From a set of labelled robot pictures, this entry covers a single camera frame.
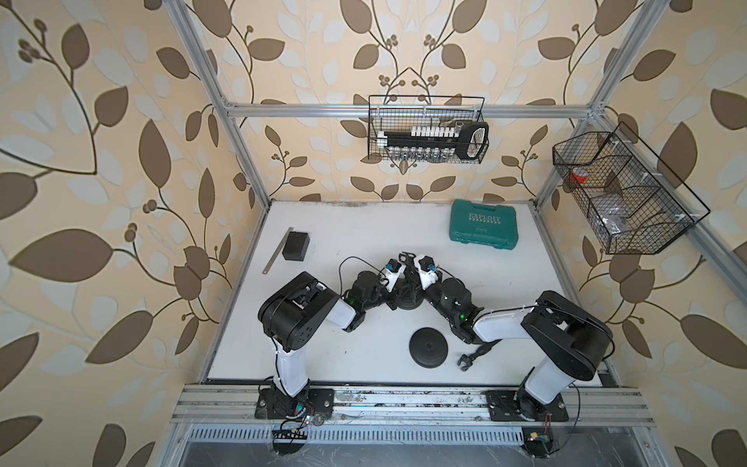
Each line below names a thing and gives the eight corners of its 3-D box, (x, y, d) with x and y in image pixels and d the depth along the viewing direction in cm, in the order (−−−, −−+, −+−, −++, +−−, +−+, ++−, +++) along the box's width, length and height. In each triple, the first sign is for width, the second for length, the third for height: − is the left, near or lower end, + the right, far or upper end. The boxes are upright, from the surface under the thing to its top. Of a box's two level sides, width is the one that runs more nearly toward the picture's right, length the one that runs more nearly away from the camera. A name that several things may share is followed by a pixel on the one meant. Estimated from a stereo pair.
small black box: (285, 261, 106) (281, 253, 102) (291, 239, 113) (288, 231, 109) (305, 261, 106) (302, 253, 102) (310, 239, 113) (307, 231, 109)
